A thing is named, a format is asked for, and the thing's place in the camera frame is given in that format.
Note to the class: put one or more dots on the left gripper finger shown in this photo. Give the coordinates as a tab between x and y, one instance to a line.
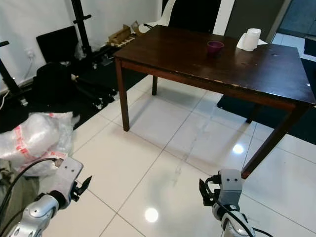
87	185

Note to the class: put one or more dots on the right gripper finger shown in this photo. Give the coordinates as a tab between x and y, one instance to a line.
203	190
214	179

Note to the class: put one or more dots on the olive green sack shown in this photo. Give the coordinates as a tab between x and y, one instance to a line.
24	193

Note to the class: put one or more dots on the clear plastic bag red tape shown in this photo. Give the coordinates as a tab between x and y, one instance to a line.
34	138

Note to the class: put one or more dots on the large black rug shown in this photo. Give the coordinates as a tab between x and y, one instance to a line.
94	112

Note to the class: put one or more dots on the small black floor mat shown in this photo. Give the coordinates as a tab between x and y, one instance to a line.
237	106

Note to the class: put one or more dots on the black folded tripod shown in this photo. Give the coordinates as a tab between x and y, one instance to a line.
94	94

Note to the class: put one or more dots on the black bag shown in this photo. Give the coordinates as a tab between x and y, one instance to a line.
52	84

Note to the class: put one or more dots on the dark wooden table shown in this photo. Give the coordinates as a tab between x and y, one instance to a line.
202	69

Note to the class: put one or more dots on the black tripod stand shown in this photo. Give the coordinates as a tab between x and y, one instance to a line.
12	79

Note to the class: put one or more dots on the small purple cup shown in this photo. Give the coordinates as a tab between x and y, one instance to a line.
215	48

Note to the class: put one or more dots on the black flat panel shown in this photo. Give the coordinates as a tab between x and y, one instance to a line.
57	44

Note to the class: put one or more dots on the white paper towel roll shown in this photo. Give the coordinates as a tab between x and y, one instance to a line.
252	39

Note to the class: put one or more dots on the brown cardboard box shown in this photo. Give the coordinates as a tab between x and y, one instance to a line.
121	35

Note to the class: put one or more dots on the black upright stand pole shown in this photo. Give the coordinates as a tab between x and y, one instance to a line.
80	24

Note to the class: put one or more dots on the white chair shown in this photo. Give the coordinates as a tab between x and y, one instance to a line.
165	15

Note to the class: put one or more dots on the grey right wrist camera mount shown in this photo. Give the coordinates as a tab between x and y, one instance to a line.
231	187

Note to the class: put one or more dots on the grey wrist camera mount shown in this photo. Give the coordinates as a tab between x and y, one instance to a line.
231	187
69	173

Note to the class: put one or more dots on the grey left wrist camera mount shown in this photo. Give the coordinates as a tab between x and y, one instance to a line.
69	173

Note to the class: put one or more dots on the white wall socket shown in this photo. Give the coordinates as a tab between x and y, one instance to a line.
30	54

